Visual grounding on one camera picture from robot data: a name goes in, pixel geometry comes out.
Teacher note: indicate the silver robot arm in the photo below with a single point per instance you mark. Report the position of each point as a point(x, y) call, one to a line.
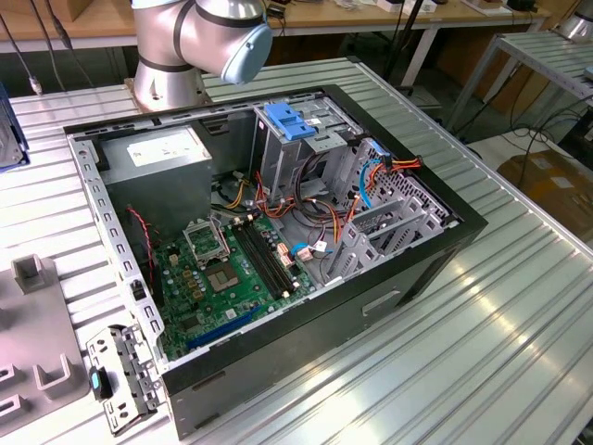
point(171, 69)

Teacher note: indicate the metal disk bay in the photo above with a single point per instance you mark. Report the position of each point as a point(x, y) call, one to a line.
point(403, 194)

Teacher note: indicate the white plug connector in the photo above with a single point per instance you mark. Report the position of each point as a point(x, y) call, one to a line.
point(304, 255)

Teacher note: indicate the black RAM slot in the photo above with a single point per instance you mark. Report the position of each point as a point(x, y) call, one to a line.
point(263, 259)
point(257, 259)
point(275, 259)
point(269, 259)

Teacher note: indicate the metal optical drive cage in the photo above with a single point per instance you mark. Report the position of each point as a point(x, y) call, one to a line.
point(278, 162)

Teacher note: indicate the CPU socket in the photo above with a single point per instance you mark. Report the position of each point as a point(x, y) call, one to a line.
point(222, 278)

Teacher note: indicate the blue plastic cage latch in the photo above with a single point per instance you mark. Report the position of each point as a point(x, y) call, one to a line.
point(289, 123)

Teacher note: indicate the green motherboard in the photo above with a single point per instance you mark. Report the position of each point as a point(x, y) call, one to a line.
point(241, 310)

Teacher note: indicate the black open PC case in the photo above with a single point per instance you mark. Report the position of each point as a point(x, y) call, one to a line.
point(301, 352)

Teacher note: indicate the blue expansion slot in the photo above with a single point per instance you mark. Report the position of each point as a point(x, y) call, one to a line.
point(222, 329)

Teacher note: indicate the grey power supply unit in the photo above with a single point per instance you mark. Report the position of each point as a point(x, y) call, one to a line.
point(157, 185)

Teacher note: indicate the large cardboard box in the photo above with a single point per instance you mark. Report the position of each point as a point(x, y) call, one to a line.
point(556, 185)

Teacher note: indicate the wooden desk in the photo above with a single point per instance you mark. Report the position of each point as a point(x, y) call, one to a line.
point(106, 18)

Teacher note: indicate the grey parts rack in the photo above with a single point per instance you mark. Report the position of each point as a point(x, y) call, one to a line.
point(32, 334)

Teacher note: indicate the metal slat side table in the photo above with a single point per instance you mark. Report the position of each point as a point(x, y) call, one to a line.
point(542, 55)

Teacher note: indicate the metal card retention bracket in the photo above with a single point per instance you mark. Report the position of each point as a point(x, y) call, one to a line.
point(134, 366)

